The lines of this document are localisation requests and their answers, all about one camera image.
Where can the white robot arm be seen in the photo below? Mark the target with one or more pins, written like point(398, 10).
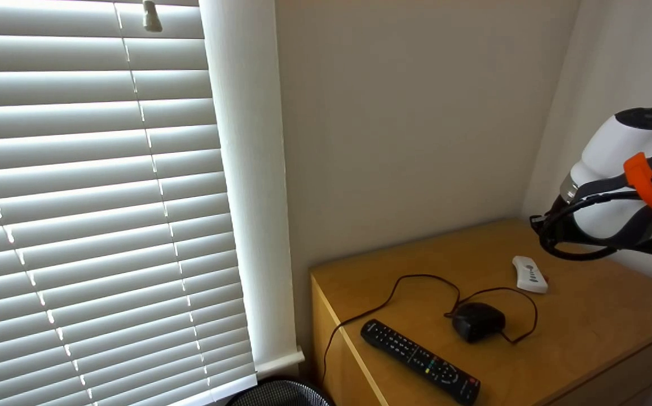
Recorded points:
point(618, 150)

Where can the white remote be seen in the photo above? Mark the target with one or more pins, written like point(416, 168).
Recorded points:
point(529, 273)

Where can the white window blind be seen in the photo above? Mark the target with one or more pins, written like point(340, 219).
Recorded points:
point(77, 187)

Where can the black computer mouse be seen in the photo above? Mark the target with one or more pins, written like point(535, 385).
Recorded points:
point(476, 321)

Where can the black mesh waste bin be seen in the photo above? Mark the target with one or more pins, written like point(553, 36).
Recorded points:
point(280, 393)

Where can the black tv remote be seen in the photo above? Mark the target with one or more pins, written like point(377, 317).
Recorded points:
point(417, 360)

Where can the blind wand tip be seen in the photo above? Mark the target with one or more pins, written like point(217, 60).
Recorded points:
point(152, 17)

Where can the light wooden dresser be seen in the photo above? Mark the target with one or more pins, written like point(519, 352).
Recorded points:
point(603, 339)

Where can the white window trim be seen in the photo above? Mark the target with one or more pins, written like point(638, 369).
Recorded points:
point(249, 187)

